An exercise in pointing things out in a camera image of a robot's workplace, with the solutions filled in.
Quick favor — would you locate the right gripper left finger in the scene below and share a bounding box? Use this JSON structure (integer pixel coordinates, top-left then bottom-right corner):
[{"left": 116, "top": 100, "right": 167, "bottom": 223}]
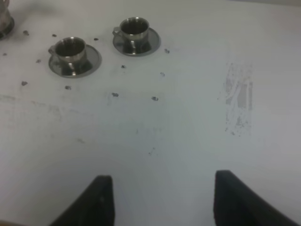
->
[{"left": 51, "top": 176, "right": 115, "bottom": 226}]

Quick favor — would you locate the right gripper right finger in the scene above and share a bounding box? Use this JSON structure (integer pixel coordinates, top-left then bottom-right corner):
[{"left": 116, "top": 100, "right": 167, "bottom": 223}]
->
[{"left": 213, "top": 170, "right": 298, "bottom": 226}]

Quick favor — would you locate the stainless steel teapot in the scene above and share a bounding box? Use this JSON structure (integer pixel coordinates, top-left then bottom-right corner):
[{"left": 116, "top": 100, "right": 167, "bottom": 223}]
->
[{"left": 0, "top": 0, "right": 12, "bottom": 32}]

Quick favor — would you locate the near stainless steel teacup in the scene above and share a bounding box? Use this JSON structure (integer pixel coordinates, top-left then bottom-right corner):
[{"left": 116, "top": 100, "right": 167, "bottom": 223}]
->
[{"left": 48, "top": 37, "right": 87, "bottom": 64}]

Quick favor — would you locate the stainless steel teacup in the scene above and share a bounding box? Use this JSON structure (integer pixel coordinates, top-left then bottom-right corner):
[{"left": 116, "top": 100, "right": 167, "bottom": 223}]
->
[
  {"left": 112, "top": 17, "right": 150, "bottom": 41},
  {"left": 48, "top": 37, "right": 87, "bottom": 64}
]

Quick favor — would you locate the far stainless steel teacup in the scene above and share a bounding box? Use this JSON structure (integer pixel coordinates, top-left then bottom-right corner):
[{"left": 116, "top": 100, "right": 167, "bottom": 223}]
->
[{"left": 112, "top": 17, "right": 150, "bottom": 41}]

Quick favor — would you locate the teapot steel saucer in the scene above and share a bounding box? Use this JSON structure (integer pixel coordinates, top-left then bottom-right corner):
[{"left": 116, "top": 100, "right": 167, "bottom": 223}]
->
[{"left": 0, "top": 18, "right": 15, "bottom": 40}]

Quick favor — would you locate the near steel saucer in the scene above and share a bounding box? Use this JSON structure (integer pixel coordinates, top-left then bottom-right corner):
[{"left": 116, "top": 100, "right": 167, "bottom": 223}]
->
[{"left": 48, "top": 45, "right": 102, "bottom": 78}]

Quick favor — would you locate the far steel saucer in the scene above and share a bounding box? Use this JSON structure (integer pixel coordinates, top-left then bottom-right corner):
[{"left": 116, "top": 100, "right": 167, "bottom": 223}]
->
[{"left": 112, "top": 28, "right": 161, "bottom": 57}]

